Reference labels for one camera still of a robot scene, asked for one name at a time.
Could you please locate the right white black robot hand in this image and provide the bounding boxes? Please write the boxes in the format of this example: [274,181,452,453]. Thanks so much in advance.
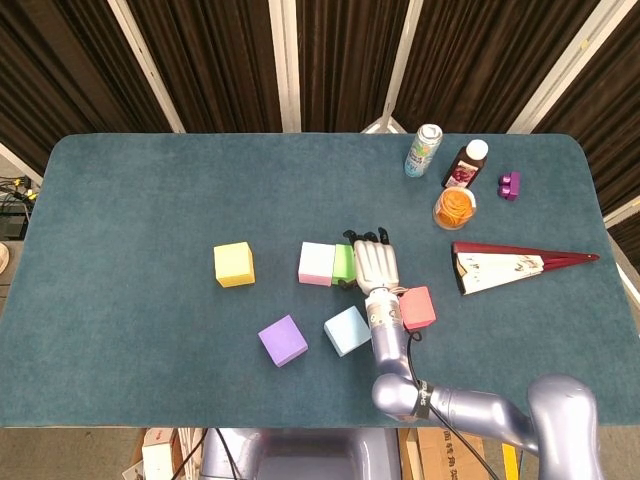
[333,227,402,297]

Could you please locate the green foam cube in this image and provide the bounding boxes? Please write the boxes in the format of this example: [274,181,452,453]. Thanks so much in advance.
[331,243,359,281]

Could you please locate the red foam cube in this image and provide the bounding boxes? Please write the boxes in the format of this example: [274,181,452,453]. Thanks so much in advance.
[399,285,437,331]

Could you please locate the yellow foam cube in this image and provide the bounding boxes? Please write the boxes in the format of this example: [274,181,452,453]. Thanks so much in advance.
[213,241,256,289]

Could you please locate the pink foam cube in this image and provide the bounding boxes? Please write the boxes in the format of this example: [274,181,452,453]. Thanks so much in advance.
[297,241,336,287]

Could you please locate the light blue foam cube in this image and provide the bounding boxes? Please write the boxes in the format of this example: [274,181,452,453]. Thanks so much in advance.
[323,305,373,358]

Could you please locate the orange lidded cup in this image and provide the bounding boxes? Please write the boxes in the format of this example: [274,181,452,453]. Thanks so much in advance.
[432,187,478,231]

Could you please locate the red paper folding fan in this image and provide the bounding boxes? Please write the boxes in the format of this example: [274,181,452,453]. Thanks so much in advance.
[451,241,601,297]

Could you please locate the purple foam cube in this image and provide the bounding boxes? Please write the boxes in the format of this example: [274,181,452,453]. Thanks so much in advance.
[257,314,309,369]

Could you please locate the white green drink can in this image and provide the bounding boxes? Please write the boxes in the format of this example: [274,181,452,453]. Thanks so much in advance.
[403,123,444,179]

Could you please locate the dark juice bottle white cap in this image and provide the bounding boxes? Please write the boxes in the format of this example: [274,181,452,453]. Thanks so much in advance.
[441,139,490,190]

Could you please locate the purple toy brick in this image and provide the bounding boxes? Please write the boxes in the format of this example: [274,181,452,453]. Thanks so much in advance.
[497,171,522,202]

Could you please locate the lavender robot torso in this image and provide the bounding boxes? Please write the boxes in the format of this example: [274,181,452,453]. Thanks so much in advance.
[199,427,404,480]

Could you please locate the brown printed cardboard box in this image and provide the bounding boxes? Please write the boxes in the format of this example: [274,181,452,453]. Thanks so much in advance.
[416,427,490,480]

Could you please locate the teal table cloth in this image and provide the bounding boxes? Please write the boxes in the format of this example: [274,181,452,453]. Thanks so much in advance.
[0,132,640,430]

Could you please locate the dark brown curtain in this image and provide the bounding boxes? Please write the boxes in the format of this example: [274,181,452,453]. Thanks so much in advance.
[0,0,640,241]

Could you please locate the white cardboard box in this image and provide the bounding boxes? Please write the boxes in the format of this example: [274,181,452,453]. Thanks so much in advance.
[141,427,184,480]

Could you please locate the black equipment box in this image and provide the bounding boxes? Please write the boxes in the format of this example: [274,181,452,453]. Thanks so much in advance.
[0,212,30,241]

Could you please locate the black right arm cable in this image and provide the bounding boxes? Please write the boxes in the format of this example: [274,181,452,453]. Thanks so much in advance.
[405,330,496,480]

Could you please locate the white partition frame post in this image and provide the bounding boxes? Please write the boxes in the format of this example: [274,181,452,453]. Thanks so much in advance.
[0,142,45,187]
[107,0,186,134]
[359,0,425,134]
[507,0,626,134]
[268,0,302,134]
[602,196,640,227]

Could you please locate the black cable at torso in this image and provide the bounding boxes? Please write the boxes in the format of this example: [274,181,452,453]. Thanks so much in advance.
[174,427,241,480]

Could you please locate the tangled cables with yellow plugs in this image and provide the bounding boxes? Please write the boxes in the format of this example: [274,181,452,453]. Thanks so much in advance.
[0,175,39,211]

